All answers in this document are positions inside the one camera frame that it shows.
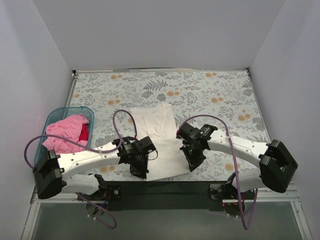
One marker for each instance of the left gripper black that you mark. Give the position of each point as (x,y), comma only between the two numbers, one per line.
(138,164)

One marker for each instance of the red garment in basket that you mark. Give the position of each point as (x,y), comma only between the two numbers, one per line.
(84,134)

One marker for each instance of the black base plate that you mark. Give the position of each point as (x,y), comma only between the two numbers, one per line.
(158,195)

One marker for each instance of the white t shirt robot print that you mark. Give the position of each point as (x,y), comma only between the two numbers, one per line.
(159,124)

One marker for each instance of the teal plastic basket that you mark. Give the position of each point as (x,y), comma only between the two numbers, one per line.
(60,114)

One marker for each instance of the floral table cloth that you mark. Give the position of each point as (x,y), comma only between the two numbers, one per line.
(225,99)

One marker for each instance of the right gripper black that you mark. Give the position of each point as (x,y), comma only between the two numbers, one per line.
(193,157)

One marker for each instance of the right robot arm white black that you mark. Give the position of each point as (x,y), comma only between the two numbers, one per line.
(274,165)

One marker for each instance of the aluminium frame rail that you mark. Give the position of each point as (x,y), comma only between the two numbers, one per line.
(277,216)

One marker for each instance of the pink t shirt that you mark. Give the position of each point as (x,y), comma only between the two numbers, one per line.
(68,128)

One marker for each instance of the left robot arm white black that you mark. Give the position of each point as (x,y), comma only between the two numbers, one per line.
(64,172)

